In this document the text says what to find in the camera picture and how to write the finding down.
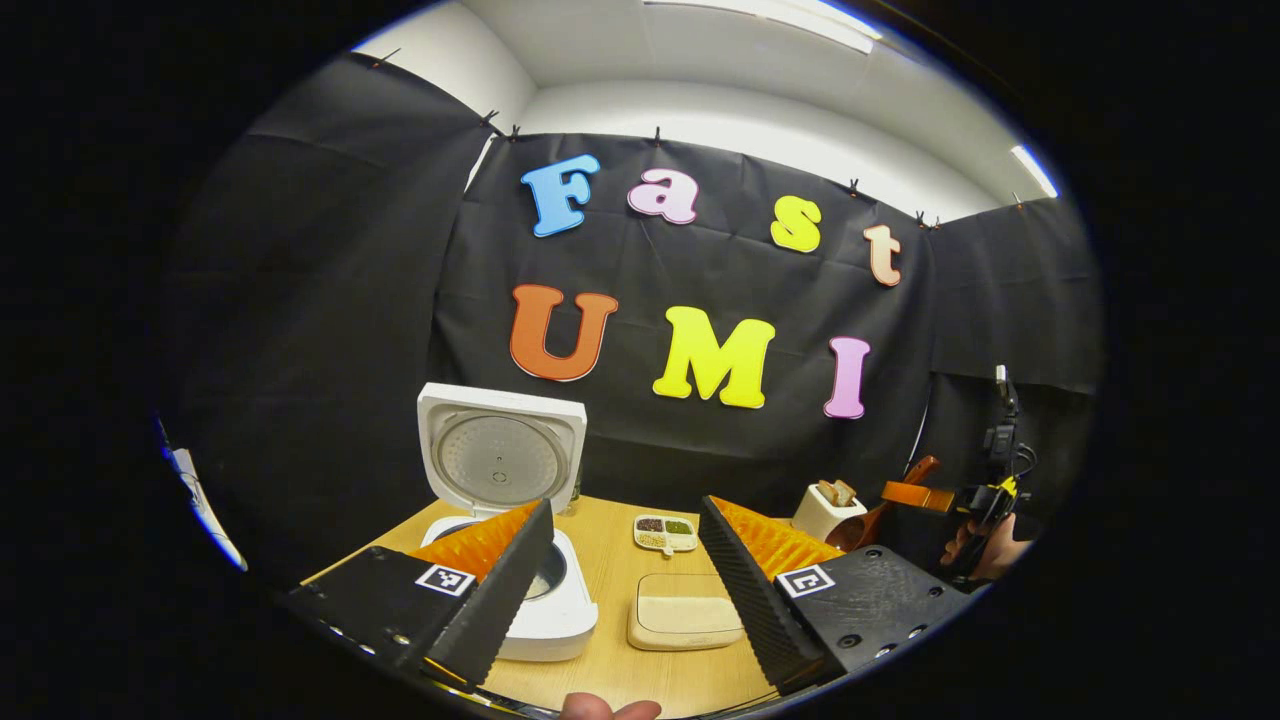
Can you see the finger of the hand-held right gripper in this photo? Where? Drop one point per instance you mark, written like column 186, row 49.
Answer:
column 918, row 496

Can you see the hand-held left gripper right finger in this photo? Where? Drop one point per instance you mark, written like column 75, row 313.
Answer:
column 755, row 600

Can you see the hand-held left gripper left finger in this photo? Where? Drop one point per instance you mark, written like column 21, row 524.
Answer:
column 500, row 600

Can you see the brown wooden spoon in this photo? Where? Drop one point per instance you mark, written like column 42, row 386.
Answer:
column 870, row 525

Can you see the clear rice container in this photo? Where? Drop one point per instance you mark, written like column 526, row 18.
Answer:
column 685, row 615

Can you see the white rice cooker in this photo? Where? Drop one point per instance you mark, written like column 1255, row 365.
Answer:
column 500, row 455

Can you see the toasted bread slice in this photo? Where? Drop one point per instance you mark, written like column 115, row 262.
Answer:
column 847, row 491
column 828, row 493

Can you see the white toaster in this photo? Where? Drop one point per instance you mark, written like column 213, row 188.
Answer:
column 815, row 520

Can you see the white divided grain dish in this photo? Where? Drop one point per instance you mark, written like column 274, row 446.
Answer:
column 665, row 533

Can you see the ceiling light panel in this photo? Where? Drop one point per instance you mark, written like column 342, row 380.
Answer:
column 1035, row 170
column 780, row 18

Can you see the white side desk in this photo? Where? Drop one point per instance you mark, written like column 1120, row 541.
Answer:
column 205, row 510

